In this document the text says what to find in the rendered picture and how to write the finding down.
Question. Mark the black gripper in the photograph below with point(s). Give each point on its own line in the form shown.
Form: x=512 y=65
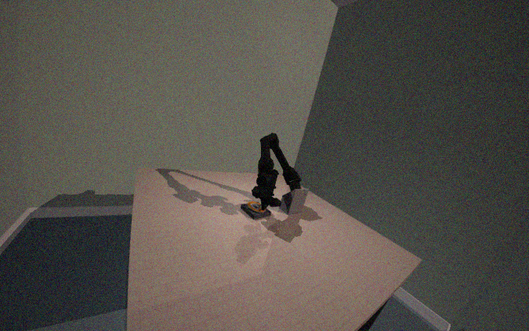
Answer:
x=269 y=200

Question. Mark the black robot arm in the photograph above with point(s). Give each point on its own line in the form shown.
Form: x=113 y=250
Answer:
x=266 y=174

